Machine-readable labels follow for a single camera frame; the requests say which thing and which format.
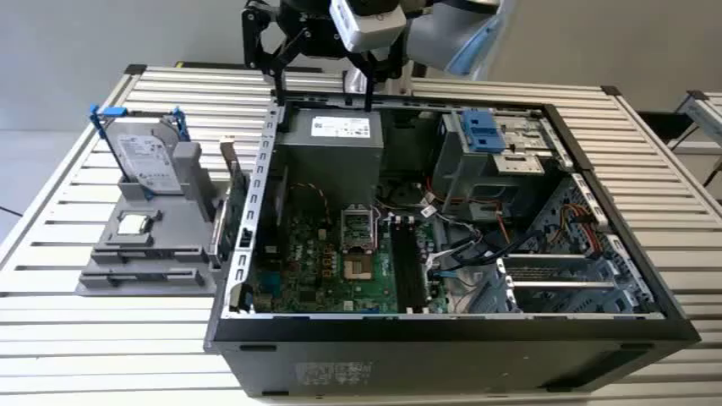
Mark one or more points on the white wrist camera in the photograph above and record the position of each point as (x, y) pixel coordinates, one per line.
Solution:
(372, 29)

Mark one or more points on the blue disk carrier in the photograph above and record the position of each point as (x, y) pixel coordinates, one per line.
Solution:
(112, 112)

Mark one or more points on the CPU socket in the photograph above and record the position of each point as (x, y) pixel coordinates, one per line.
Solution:
(359, 265)

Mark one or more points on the blue drive bay latch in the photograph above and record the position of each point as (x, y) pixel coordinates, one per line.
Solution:
(479, 127)

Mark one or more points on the black chipset chip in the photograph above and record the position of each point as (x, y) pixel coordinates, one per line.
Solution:
(308, 296)

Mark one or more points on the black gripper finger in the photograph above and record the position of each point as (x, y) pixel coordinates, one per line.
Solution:
(369, 95)
(253, 38)

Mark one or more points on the black RAM slot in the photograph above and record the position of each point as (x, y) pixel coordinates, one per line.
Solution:
(404, 266)
(420, 266)
(412, 266)
(396, 266)

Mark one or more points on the graphics card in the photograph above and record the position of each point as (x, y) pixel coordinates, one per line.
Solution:
(236, 199)

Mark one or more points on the grey parts rack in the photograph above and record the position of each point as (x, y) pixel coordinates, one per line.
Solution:
(180, 228)

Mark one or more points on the grey disk bay cage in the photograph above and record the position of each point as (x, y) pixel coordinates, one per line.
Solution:
(555, 284)

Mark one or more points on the grey power supply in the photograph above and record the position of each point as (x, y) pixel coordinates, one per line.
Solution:
(332, 169)

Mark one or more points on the silver CPU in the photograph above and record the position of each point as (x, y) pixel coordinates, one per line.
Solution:
(132, 224)

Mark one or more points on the blue expansion slot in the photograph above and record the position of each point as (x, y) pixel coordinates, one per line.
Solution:
(271, 283)

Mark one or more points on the silver hard disk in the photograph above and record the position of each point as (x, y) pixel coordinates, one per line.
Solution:
(142, 160)

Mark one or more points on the black PC case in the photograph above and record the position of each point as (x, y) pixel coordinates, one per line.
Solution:
(395, 363)

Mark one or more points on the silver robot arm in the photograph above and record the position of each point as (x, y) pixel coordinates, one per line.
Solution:
(439, 42)

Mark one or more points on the green motherboard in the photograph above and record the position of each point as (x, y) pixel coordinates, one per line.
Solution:
(315, 270)

